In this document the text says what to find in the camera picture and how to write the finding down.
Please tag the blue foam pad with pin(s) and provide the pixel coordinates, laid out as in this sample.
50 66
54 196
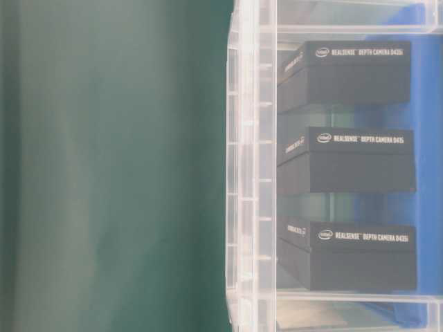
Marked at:
422 114

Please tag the black RealSense box top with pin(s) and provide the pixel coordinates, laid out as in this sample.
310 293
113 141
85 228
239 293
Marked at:
345 72

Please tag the black RealSense box bottom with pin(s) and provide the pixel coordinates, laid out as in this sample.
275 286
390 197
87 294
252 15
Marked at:
327 256

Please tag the clear plastic storage box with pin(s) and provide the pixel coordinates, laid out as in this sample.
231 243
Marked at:
278 301

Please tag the black realsense box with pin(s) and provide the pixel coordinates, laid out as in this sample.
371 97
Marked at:
346 160
327 256
345 72

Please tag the black RealSense box middle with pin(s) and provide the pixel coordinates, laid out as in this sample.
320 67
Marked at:
346 160

